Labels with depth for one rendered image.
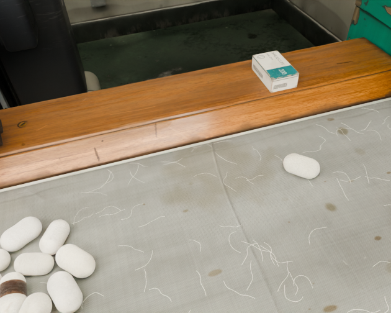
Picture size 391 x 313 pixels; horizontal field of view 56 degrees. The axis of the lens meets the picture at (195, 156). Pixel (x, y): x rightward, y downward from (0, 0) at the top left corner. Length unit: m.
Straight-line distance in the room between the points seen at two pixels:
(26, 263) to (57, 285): 0.04
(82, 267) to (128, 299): 0.05
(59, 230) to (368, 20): 0.49
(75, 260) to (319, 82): 0.34
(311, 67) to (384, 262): 0.27
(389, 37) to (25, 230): 0.50
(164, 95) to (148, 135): 0.06
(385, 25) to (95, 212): 0.45
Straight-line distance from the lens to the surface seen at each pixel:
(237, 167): 0.40
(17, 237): 0.36
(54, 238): 0.35
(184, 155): 0.41
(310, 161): 0.38
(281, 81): 0.46
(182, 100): 0.45
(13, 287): 0.33
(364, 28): 0.62
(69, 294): 0.31
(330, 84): 0.49
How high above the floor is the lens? 1.02
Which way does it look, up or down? 44 degrees down
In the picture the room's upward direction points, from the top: 4 degrees counter-clockwise
